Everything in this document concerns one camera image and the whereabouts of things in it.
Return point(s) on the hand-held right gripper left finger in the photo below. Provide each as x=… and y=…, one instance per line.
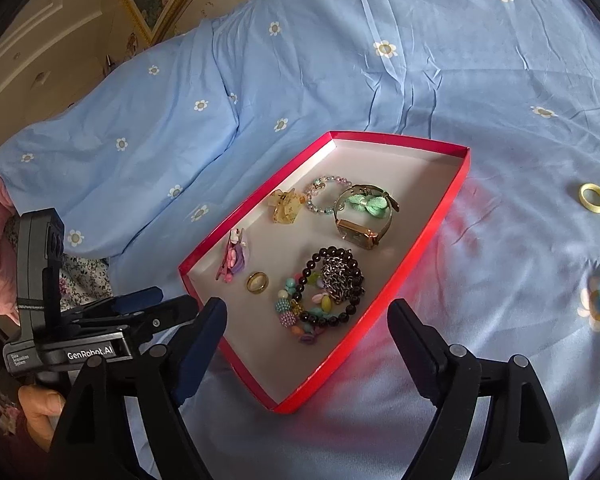
x=200, y=355

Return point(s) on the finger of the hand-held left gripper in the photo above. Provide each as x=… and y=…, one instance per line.
x=135, y=299
x=165, y=317

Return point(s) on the cream wooden headboard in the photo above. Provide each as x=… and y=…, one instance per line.
x=40, y=60

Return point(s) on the green hair clip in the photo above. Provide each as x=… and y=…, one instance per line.
x=370, y=205

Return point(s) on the small floral print cloth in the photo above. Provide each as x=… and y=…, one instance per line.
x=80, y=270

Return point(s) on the red jewelry box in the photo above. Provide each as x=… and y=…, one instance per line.
x=405, y=170

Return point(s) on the gold wrist watch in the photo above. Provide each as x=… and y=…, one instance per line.
x=357, y=232

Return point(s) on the blue flower print bedsheet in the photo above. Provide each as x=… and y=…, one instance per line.
x=380, y=85

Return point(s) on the purple hair clip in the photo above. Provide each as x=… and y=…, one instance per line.
x=232, y=255

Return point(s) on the yellow claw hair clip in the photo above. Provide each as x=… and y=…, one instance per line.
x=287, y=207

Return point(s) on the person's left hand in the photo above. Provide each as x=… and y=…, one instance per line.
x=37, y=410

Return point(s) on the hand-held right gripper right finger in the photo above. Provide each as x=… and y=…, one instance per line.
x=420, y=360

